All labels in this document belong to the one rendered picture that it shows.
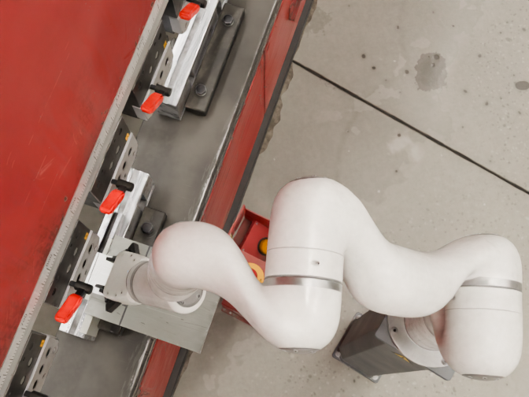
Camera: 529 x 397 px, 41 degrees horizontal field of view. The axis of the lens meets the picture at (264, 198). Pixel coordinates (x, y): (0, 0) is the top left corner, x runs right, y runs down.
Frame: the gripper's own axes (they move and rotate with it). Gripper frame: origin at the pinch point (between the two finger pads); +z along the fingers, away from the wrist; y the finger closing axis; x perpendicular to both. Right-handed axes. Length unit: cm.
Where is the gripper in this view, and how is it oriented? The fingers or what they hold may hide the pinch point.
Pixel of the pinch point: (109, 274)
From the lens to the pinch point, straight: 153.0
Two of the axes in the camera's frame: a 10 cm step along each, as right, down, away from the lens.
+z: -6.1, 0.0, 7.9
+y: -3.2, 9.1, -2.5
